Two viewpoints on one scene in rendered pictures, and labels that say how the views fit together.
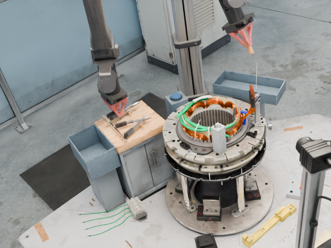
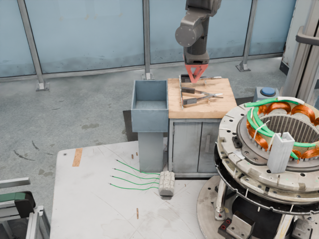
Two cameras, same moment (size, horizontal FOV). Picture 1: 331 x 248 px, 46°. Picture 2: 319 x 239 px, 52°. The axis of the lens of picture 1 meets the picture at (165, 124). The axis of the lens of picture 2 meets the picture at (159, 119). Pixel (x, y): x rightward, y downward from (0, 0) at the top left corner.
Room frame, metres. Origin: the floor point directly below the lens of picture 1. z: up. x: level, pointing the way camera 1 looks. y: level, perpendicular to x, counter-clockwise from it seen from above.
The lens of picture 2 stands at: (0.28, -0.13, 1.60)
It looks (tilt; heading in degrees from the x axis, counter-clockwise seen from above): 37 degrees down; 26
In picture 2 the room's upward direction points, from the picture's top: straight up
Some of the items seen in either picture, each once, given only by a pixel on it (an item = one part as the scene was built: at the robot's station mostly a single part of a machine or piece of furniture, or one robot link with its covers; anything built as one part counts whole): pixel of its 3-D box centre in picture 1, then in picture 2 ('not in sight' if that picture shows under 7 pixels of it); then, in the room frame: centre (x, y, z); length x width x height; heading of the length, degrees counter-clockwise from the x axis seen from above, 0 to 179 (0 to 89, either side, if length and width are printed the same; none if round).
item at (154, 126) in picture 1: (130, 125); (200, 96); (1.09, 0.12, 1.05); 0.20 x 0.19 x 0.02; 116
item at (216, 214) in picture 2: (188, 204); (219, 210); (0.91, -0.03, 0.81); 0.07 x 0.03 x 0.01; 24
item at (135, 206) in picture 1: (136, 207); (166, 183); (0.94, 0.16, 0.80); 0.10 x 0.05 x 0.04; 21
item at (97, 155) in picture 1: (100, 171); (151, 129); (1.03, 0.26, 0.92); 0.17 x 0.11 x 0.28; 26
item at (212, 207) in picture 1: (211, 205); (240, 226); (0.85, -0.10, 0.85); 0.06 x 0.04 x 0.05; 74
